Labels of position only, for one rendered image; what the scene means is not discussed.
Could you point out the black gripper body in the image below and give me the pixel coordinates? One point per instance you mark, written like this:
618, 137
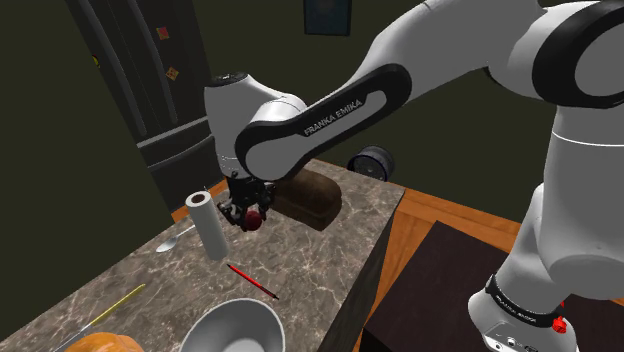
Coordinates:
246, 191

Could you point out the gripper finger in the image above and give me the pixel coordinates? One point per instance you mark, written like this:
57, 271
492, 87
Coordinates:
229, 212
264, 208

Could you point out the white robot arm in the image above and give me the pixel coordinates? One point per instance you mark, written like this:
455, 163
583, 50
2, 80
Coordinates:
438, 53

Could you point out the red apple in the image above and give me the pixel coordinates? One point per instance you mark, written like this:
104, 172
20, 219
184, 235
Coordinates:
252, 221

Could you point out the white paper towel roll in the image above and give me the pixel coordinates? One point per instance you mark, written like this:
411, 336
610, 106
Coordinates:
210, 229

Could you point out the brown bread loaf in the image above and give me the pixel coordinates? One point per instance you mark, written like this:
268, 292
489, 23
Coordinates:
312, 197

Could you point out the silver spoon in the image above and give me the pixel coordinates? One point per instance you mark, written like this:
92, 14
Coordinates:
166, 244

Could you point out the red pen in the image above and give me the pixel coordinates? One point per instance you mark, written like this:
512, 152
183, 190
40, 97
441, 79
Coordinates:
251, 280

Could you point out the grey bowl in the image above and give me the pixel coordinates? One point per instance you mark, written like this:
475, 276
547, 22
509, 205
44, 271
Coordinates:
234, 326

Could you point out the black refrigerator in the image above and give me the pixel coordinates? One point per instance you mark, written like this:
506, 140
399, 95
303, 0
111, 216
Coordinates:
161, 97

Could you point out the orange pumpkin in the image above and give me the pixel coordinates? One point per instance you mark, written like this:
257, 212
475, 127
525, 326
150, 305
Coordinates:
103, 343

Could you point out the dark robot stand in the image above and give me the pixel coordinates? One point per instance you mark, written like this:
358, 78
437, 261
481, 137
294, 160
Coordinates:
438, 292

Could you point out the dark wall picture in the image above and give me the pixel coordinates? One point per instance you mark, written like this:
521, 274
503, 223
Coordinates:
326, 15

